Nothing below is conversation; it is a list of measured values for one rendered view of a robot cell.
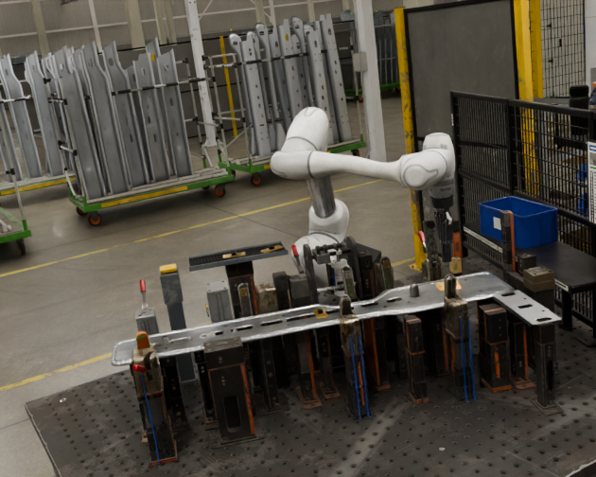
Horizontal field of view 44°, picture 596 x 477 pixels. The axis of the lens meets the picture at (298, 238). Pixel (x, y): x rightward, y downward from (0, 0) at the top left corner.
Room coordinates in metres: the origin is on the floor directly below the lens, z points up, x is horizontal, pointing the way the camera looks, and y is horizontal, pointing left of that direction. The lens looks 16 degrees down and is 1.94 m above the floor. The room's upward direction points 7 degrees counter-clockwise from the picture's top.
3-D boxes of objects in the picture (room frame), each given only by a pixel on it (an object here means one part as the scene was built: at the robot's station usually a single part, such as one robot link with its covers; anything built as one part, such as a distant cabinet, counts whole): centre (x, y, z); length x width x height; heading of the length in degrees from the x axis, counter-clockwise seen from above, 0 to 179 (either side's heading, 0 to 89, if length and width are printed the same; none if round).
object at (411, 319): (2.25, -0.34, 0.84); 0.11 x 0.08 x 0.29; 9
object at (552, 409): (2.10, -0.71, 0.84); 0.11 x 0.06 x 0.29; 9
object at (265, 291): (2.51, 0.14, 0.89); 0.13 x 0.11 x 0.38; 9
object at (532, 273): (2.36, -0.79, 0.88); 0.08 x 0.08 x 0.36; 9
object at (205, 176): (9.36, 1.78, 0.88); 1.91 x 1.00 x 1.76; 115
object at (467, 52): (5.07, -1.23, 1.00); 1.34 x 0.14 x 2.00; 28
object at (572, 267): (2.72, -0.90, 1.01); 0.90 x 0.22 x 0.03; 9
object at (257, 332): (2.37, -0.02, 1.00); 1.38 x 0.22 x 0.02; 99
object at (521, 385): (2.28, -0.69, 0.84); 0.11 x 0.06 x 0.29; 9
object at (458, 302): (2.24, -0.48, 0.87); 0.12 x 0.09 x 0.35; 9
